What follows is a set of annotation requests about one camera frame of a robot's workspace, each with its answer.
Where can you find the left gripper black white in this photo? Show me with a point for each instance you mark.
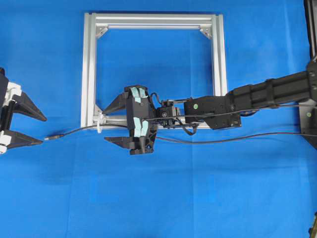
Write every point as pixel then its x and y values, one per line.
pixel 13 100

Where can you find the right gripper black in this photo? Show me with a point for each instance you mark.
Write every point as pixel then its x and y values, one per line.
pixel 164 115

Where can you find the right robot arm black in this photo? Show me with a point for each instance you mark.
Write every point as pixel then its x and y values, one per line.
pixel 218 112

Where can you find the blue table cloth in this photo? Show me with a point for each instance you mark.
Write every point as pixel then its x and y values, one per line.
pixel 256 181

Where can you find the black stand right edge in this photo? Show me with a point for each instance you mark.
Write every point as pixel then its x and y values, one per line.
pixel 308 115

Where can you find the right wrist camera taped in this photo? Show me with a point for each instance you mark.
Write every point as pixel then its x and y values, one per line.
pixel 139 108

